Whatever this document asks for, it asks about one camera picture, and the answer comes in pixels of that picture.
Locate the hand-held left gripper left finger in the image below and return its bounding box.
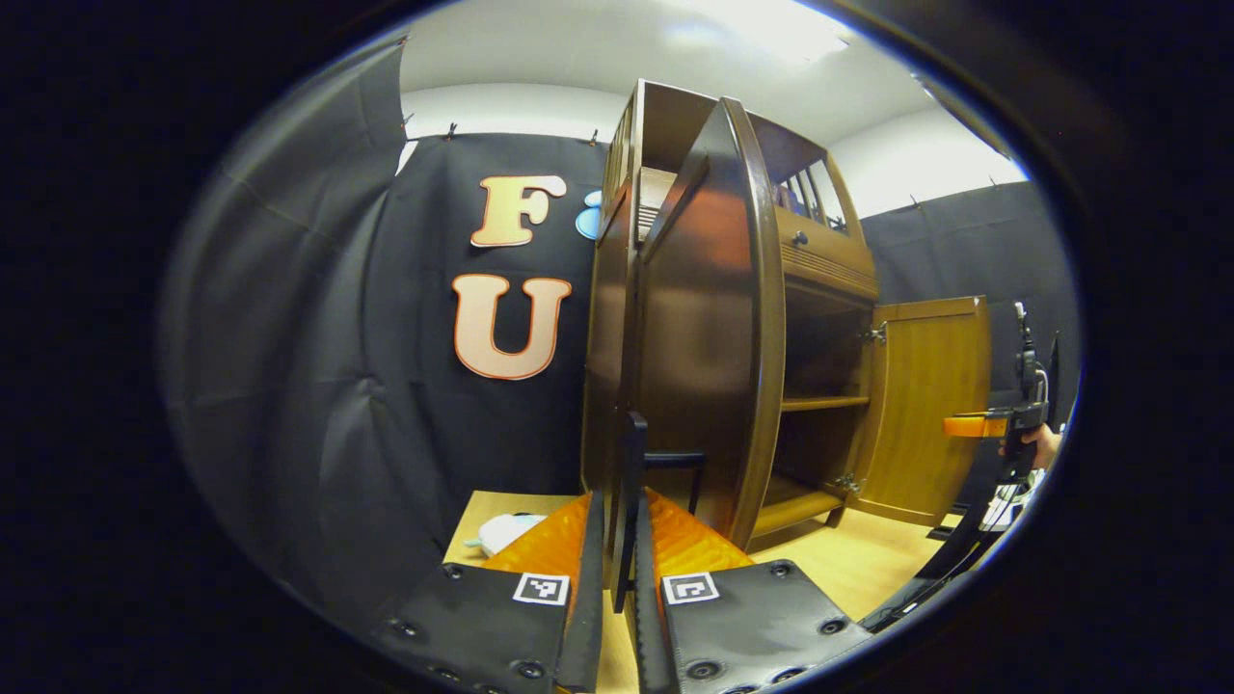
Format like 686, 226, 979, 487
371, 490, 606, 694

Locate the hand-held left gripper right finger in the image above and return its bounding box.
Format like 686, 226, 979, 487
631, 487, 873, 694

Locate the wooden shoe cabinet door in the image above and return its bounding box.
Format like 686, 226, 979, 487
848, 296, 992, 528
631, 96, 787, 589

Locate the black door handle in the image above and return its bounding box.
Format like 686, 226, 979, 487
614, 413, 708, 614

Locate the wooden double-door shoe cabinet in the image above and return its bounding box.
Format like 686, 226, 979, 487
581, 79, 880, 555

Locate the small white object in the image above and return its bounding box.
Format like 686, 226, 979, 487
466, 513, 548, 558

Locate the ribbed wooden drawer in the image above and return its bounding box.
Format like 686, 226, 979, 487
776, 207, 880, 302

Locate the black backdrop cloth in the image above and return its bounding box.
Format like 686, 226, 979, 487
159, 29, 1081, 627

